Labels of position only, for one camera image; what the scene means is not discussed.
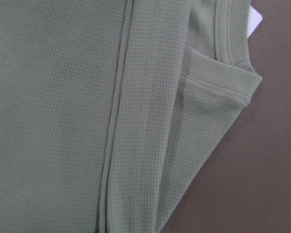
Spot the olive green long-sleeve shirt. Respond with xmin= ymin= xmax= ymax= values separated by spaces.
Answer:
xmin=0 ymin=0 xmax=262 ymax=233

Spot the white paper clothing tag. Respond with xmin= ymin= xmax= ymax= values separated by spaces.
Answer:
xmin=246 ymin=5 xmax=263 ymax=39

